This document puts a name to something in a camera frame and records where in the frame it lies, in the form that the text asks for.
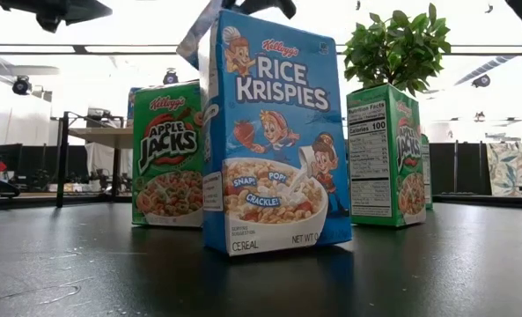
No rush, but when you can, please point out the black table mat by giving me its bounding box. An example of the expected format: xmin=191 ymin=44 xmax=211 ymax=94
xmin=0 ymin=202 xmax=522 ymax=317

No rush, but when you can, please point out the black background equipment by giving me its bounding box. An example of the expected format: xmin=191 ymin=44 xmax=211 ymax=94
xmin=86 ymin=169 xmax=133 ymax=195

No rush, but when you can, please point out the white cloth cover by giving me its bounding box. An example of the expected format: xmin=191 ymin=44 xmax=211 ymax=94
xmin=84 ymin=141 xmax=134 ymax=188

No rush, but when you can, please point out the white cylindrical container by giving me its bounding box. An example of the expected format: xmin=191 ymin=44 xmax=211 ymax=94
xmin=431 ymin=121 xmax=455 ymax=143

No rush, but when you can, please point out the floral patterned screen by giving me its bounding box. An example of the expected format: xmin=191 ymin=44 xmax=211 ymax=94
xmin=486 ymin=141 xmax=522 ymax=198

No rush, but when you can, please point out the black partition panel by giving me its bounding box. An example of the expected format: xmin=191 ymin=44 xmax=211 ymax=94
xmin=429 ymin=141 xmax=493 ymax=197

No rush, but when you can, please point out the green leafy plant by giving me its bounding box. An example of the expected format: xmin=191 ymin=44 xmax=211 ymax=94
xmin=342 ymin=3 xmax=452 ymax=97

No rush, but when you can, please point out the wooden shelf with black legs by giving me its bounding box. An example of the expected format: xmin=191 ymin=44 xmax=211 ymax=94
xmin=55 ymin=110 xmax=135 ymax=209

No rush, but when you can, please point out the green Apple Jacks cereal box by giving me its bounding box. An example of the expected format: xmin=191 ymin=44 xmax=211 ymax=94
xmin=131 ymin=80 xmax=204 ymax=229
xmin=346 ymin=83 xmax=428 ymax=228
xmin=421 ymin=133 xmax=434 ymax=210

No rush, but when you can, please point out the black curved bar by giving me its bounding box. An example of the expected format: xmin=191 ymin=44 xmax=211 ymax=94
xmin=0 ymin=173 xmax=22 ymax=199

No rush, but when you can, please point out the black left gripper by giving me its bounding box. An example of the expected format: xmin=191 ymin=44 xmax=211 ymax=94
xmin=0 ymin=0 xmax=114 ymax=34

